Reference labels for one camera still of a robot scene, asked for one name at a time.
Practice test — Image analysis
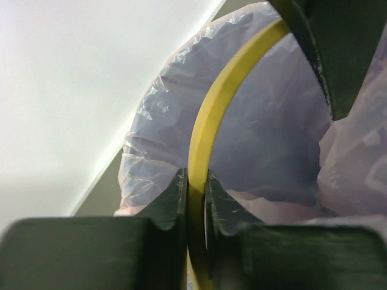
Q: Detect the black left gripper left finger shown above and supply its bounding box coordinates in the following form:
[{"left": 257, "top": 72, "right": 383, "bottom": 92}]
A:
[{"left": 1, "top": 169, "right": 187, "bottom": 289}]

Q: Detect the yellow bin rim ring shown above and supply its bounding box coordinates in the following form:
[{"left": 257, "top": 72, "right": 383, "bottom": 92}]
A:
[{"left": 186, "top": 18, "right": 293, "bottom": 290}]

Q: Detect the pink plastic trash bag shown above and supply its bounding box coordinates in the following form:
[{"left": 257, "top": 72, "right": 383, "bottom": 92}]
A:
[{"left": 116, "top": 2, "right": 386, "bottom": 224}]

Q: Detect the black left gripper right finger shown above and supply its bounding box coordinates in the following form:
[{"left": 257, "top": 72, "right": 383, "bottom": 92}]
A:
[{"left": 205, "top": 172, "right": 386, "bottom": 289}]

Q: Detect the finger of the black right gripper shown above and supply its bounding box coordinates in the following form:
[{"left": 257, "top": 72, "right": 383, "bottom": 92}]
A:
[{"left": 270, "top": 0, "right": 386, "bottom": 121}]

